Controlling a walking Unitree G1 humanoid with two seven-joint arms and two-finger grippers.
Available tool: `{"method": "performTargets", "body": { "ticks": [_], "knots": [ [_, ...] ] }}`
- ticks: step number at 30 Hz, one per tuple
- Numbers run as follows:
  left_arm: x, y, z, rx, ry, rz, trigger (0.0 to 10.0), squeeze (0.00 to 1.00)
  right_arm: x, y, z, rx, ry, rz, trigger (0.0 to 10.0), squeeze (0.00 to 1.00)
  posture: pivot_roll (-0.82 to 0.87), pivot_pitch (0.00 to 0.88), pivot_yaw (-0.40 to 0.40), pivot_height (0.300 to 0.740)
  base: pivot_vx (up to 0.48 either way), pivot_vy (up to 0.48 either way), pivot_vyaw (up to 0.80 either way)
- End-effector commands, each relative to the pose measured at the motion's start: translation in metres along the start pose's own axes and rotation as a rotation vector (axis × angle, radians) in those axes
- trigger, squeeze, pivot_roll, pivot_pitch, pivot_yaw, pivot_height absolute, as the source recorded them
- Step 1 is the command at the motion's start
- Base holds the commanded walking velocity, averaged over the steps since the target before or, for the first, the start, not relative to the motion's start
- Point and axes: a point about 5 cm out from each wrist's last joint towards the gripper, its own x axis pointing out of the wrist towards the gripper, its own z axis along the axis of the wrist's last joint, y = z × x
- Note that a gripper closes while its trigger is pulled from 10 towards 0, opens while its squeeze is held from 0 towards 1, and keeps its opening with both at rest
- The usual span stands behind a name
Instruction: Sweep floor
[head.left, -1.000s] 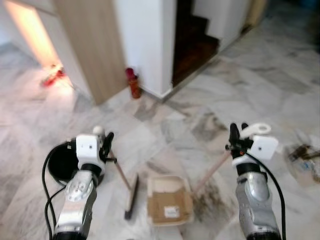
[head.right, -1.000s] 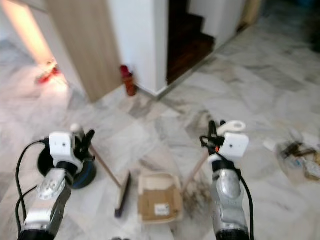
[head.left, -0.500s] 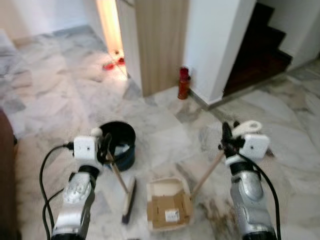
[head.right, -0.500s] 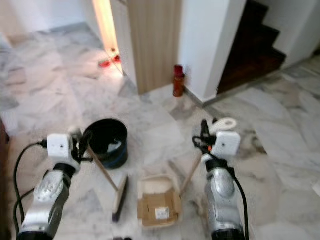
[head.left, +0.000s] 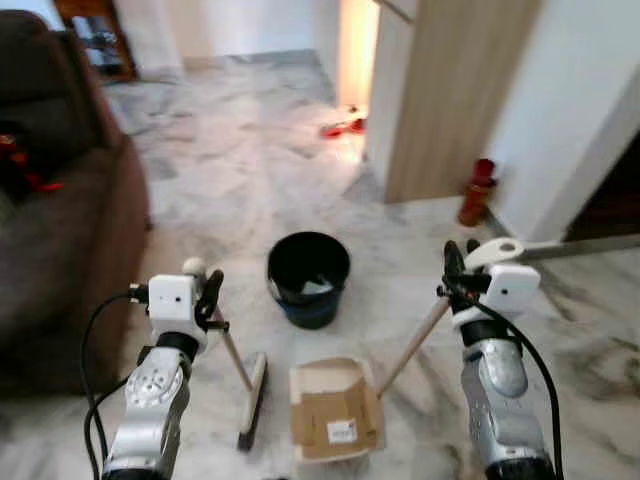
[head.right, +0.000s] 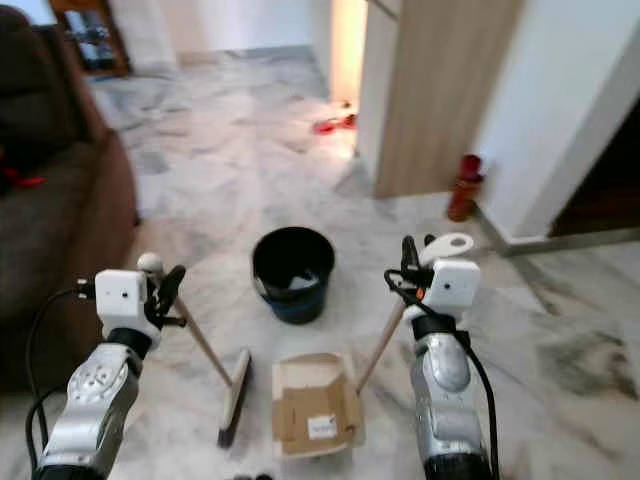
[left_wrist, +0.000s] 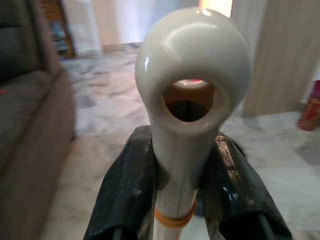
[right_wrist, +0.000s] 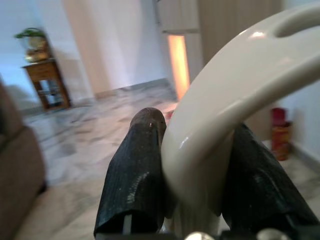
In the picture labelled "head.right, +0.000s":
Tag beige long-handled broom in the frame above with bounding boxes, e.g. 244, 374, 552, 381
137, 252, 253, 449

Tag beige long-handled dustpan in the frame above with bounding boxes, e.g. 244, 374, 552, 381
269, 232, 476, 460

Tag brown cardboard box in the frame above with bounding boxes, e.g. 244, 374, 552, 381
271, 379, 362, 457

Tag small red floor item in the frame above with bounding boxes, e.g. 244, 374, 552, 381
311, 107, 359, 135

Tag red bottle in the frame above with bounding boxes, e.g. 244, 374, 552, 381
447, 153, 486, 224

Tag brown fabric sofa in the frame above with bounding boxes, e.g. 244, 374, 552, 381
0, 4, 141, 393

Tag black plastic bucket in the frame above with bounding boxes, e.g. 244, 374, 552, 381
251, 225, 337, 326

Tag light wooden panel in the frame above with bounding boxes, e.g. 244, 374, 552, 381
358, 0, 527, 200

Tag red item on sofa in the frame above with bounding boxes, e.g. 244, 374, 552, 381
0, 163, 53, 193

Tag dark wooden cabinet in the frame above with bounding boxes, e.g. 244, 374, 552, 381
48, 0, 133, 80

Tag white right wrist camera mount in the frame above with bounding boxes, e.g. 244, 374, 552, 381
427, 259, 482, 317

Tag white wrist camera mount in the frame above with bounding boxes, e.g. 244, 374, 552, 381
94, 268, 152, 338
427, 259, 482, 317

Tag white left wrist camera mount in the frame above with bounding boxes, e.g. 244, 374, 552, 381
94, 268, 152, 338

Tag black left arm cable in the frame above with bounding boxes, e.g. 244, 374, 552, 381
23, 284, 97, 480

